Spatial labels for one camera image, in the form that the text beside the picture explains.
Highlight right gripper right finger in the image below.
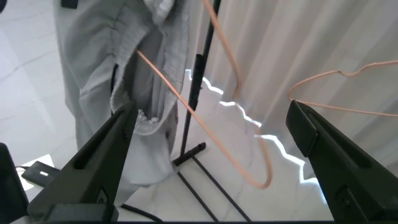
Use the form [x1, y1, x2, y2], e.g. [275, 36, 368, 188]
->
[285, 100, 398, 223]

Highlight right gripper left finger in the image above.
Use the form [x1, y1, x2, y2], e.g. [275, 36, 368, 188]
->
[27, 101, 139, 223]

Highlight pink clothes hanger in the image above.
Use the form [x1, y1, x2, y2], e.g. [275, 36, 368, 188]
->
[136, 0, 274, 190]
[287, 60, 398, 118]

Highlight pale grey shorts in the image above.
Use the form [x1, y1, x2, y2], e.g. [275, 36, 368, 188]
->
[53, 0, 191, 206]

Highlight black clothes rack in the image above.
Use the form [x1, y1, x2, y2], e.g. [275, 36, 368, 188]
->
[172, 0, 252, 222]

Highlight black power adapter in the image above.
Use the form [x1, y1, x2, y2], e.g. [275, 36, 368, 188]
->
[21, 161, 60, 188]

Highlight white curtain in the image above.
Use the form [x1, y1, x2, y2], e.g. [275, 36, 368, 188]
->
[185, 0, 398, 206]

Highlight black cable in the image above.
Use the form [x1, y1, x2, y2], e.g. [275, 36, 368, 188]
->
[120, 203, 164, 222]

